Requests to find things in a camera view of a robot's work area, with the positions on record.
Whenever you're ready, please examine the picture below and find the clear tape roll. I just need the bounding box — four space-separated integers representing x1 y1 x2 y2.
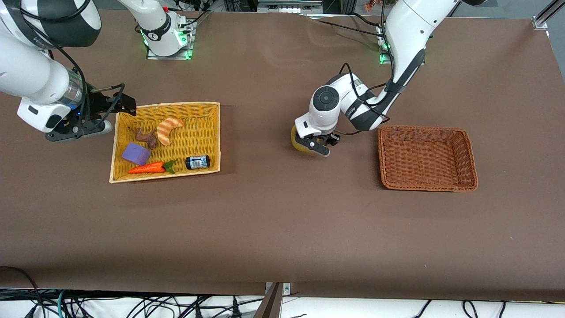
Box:
290 125 311 154

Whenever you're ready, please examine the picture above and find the brown toy root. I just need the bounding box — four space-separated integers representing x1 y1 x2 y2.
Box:
128 126 158 150

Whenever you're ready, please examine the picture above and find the purple foam block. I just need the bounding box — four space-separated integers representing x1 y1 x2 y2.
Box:
121 142 152 166

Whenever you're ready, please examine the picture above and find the toy croissant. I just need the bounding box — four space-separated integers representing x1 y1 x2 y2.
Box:
157 117 184 147

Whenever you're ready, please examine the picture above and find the orange toy carrot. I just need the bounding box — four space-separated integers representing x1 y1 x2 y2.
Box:
127 159 178 175

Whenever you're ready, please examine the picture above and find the yellow wicker basket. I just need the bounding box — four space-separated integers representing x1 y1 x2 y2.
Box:
109 102 222 184

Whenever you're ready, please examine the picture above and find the small black blue can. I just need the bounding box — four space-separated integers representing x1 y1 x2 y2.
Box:
185 155 211 170

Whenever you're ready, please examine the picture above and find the brown wicker basket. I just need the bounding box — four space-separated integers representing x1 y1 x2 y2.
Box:
377 125 479 192

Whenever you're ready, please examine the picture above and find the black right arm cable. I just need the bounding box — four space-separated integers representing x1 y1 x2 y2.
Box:
13 4 126 133

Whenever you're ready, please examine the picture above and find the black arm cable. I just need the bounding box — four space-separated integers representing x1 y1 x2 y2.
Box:
337 0 398 136
13 4 126 133

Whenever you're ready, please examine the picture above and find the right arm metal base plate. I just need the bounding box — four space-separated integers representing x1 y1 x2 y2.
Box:
146 18 196 60

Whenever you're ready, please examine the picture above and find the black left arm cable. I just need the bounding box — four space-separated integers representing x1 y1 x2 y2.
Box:
337 0 398 136

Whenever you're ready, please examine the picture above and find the black cable on table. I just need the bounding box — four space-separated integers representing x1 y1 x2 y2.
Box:
309 12 391 39

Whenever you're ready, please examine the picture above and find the aluminium frame rail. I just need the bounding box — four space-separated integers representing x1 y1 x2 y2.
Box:
257 0 324 14

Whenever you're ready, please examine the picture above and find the brown wedge post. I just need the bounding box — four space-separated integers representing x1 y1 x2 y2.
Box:
253 283 284 318

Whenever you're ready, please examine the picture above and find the black looping floor cable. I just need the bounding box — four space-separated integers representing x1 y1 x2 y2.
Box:
0 266 45 318

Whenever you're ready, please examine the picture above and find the teal floor cable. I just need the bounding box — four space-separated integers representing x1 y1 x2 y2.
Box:
55 290 68 318

